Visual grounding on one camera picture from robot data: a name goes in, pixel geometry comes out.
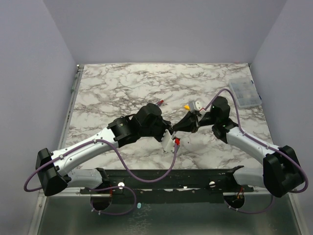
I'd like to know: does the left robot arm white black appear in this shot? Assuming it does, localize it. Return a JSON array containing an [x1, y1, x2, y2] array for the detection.
[[35, 103, 171, 196]]

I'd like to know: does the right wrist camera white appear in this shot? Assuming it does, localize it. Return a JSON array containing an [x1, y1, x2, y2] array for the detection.
[[188, 100, 206, 115]]

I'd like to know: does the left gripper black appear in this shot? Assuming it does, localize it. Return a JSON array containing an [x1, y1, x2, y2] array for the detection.
[[140, 118, 174, 144]]

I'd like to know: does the clear plastic box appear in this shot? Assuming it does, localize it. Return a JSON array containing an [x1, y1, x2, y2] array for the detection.
[[228, 77, 262, 109]]

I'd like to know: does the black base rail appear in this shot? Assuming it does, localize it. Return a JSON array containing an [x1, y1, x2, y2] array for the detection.
[[80, 169, 253, 204]]

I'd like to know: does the aluminium frame rail left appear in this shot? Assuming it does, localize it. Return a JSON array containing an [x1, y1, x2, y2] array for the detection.
[[28, 65, 85, 235]]

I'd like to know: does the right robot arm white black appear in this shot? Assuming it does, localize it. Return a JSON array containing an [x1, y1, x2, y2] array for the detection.
[[172, 96, 305, 198]]

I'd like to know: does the blue red screwdriver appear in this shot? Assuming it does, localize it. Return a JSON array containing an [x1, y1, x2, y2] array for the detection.
[[156, 94, 173, 106]]

